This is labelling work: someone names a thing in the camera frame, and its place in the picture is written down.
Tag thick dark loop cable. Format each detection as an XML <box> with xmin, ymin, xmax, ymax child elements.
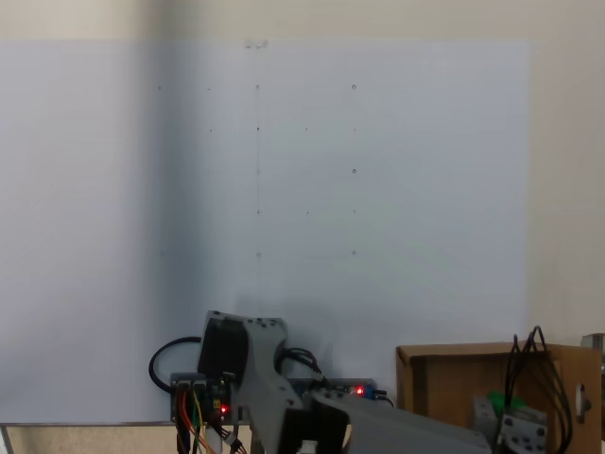
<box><xmin>148</xmin><ymin>336</ymin><xmax>204</xmax><ymax>393</ymax></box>

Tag green dice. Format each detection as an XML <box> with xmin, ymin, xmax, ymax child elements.
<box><xmin>486</xmin><ymin>390</ymin><xmax>527</xmax><ymax>413</ymax></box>

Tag metal corner bracket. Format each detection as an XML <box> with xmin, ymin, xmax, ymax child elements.
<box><xmin>580</xmin><ymin>333</ymin><xmax>605</xmax><ymax>375</ymax></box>

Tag yellow jumper wire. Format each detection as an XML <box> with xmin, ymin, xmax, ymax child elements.
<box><xmin>191</xmin><ymin>388</ymin><xmax>204</xmax><ymax>432</ymax></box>

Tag brown cardboard box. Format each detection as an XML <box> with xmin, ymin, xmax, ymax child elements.
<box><xmin>395</xmin><ymin>340</ymin><xmax>604</xmax><ymax>454</ymax></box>

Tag orange jumper wire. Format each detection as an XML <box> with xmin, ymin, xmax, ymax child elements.
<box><xmin>176</xmin><ymin>387</ymin><xmax>212</xmax><ymax>454</ymax></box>

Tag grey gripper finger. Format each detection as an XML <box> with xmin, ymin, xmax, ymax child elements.
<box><xmin>474</xmin><ymin>396</ymin><xmax>498</xmax><ymax>434</ymax></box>

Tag grey electronics board holder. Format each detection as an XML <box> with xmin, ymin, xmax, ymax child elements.
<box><xmin>169</xmin><ymin>372</ymin><xmax>379</xmax><ymax>425</ymax></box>

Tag thin black wire bundle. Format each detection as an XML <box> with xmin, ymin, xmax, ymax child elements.
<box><xmin>503</xmin><ymin>325</ymin><xmax>576</xmax><ymax>450</ymax></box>

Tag black motor cable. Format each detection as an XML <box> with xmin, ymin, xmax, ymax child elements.
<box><xmin>276</xmin><ymin>347</ymin><xmax>327</xmax><ymax>379</ymax></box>

